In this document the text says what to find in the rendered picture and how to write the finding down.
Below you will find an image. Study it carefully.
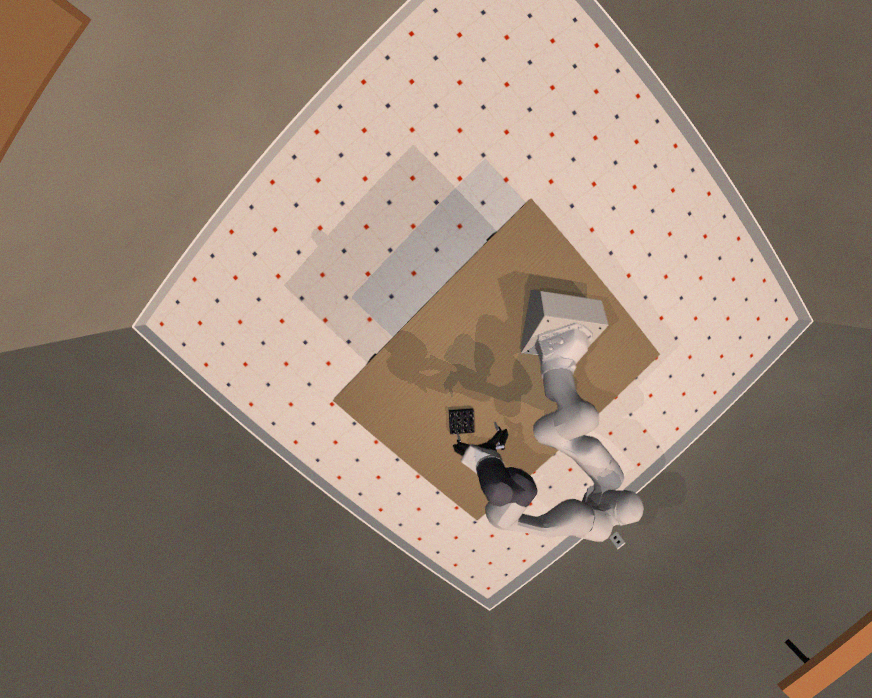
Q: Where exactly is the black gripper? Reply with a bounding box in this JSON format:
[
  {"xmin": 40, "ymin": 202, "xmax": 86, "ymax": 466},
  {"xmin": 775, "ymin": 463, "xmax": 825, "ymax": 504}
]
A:
[{"xmin": 453, "ymin": 422, "xmax": 508, "ymax": 456}]

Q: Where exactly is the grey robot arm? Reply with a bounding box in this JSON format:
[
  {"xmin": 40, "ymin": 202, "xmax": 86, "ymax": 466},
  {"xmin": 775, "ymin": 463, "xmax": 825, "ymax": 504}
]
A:
[{"xmin": 461, "ymin": 323, "xmax": 644, "ymax": 542}]

